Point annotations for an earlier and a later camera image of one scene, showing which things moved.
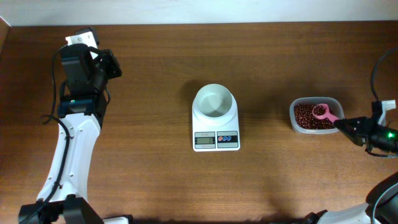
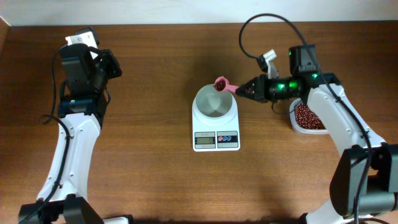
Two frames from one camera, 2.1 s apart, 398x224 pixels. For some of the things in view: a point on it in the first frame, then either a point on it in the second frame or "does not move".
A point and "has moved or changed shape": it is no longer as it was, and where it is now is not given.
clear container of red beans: [315, 115] does not move
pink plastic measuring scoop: [327, 114] has moved or changed shape
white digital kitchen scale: [206, 138] does not move
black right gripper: [365, 131] -> [261, 88]
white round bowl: [214, 104] does not move
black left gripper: [111, 64] does not move
